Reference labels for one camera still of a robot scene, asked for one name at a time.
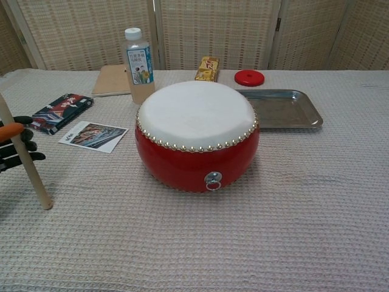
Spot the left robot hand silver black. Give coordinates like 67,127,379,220
0,115,47,174

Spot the gold snack package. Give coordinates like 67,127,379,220
194,56,221,83

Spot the red drum white skin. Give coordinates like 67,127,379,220
134,80,261,193

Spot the clear water bottle white cap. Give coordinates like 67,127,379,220
124,27,156,105

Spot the dark patterned packet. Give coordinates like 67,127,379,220
26,92,94,136

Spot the woven folding screen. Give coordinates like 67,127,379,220
0,0,389,77

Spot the silver metal tray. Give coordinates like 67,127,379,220
235,88,324,131

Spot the brown kraft notebook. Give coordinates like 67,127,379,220
91,63,134,98

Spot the red plastic disc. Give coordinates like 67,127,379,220
233,69,266,88

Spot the beige woven tablecloth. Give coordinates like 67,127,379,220
0,68,389,292

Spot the white picture postcard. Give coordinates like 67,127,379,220
58,120,130,154

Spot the wooden drumstick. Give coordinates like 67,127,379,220
0,91,54,210

